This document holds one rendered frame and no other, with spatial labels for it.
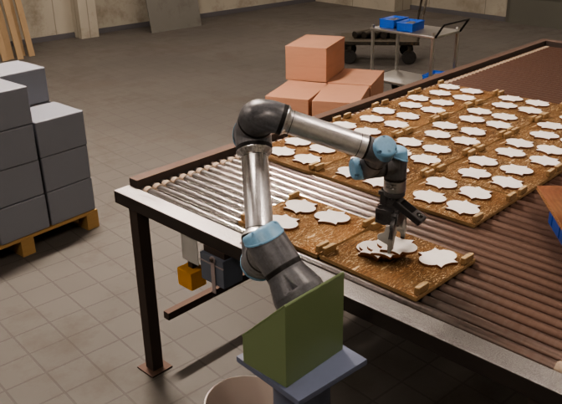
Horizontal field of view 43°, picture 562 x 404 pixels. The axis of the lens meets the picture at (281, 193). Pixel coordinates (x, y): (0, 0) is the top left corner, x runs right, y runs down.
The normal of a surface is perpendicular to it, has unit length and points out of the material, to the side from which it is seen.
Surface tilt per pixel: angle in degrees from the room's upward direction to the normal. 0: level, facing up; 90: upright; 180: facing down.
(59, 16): 90
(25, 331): 0
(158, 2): 79
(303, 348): 90
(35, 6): 90
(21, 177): 90
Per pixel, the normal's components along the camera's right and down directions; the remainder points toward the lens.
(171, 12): 0.65, 0.11
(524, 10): -0.75, 0.27
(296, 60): -0.36, 0.37
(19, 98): 0.75, 0.25
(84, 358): -0.02, -0.92
